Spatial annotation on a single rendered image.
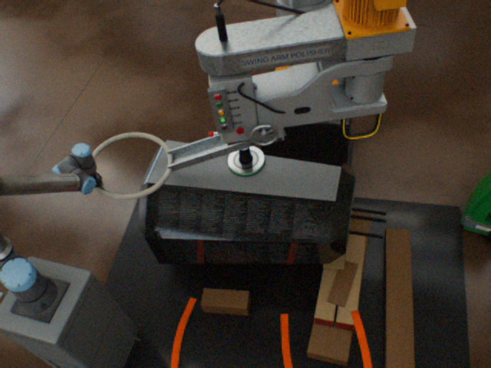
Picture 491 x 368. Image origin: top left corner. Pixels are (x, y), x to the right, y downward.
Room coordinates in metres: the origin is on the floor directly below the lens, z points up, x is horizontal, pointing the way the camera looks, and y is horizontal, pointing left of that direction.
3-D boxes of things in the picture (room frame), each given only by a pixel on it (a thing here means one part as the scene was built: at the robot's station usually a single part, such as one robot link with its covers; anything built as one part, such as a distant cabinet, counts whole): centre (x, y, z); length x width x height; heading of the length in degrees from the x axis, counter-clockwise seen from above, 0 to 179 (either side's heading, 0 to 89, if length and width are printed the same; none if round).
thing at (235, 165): (1.83, 0.00, 0.84); 0.21 x 0.21 x 0.01
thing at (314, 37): (1.81, -0.35, 1.62); 0.96 x 0.25 x 0.17; 87
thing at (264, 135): (1.71, -0.12, 1.20); 0.15 x 0.10 x 0.15; 87
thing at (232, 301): (1.34, 0.29, 0.07); 0.30 x 0.12 x 0.12; 75
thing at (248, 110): (1.83, -0.08, 1.32); 0.36 x 0.22 x 0.45; 87
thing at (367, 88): (1.80, -0.66, 1.34); 0.19 x 0.19 x 0.20
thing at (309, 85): (1.80, -0.39, 1.30); 0.74 x 0.23 x 0.49; 87
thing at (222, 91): (1.72, 0.07, 1.37); 0.08 x 0.03 x 0.28; 87
